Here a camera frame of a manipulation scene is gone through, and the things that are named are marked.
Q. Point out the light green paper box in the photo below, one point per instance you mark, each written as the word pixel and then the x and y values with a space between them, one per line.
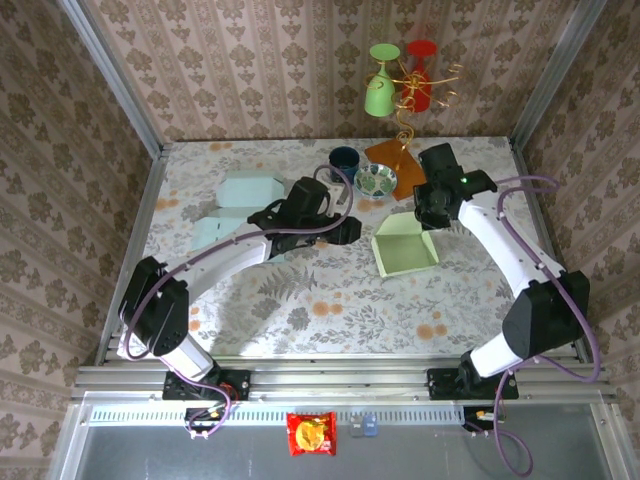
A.
pixel 405 250

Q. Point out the light blue paper box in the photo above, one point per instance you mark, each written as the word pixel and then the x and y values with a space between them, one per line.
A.
pixel 247 190

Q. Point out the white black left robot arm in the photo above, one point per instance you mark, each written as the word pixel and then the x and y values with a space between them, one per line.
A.
pixel 225 260

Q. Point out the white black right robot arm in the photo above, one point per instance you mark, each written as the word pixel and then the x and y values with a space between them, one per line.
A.
pixel 500 245

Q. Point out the green patterned bowl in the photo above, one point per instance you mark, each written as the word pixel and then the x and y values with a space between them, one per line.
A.
pixel 375 182

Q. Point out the dark blue cup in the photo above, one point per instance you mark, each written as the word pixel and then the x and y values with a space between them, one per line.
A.
pixel 345 155

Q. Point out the green wine glass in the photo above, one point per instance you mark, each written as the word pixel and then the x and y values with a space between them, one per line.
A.
pixel 377 100

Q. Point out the red wine glass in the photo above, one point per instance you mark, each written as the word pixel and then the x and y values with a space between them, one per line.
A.
pixel 422 50

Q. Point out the small grey sachet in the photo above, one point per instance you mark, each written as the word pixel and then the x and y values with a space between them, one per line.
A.
pixel 356 427

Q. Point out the red snack packet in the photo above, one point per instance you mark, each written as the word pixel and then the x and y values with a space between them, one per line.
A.
pixel 310 435

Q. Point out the small blue sachet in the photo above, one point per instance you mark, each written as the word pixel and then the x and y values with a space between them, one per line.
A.
pixel 370 426

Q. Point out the aluminium extrusion frame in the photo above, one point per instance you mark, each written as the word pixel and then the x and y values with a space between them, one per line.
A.
pixel 350 372

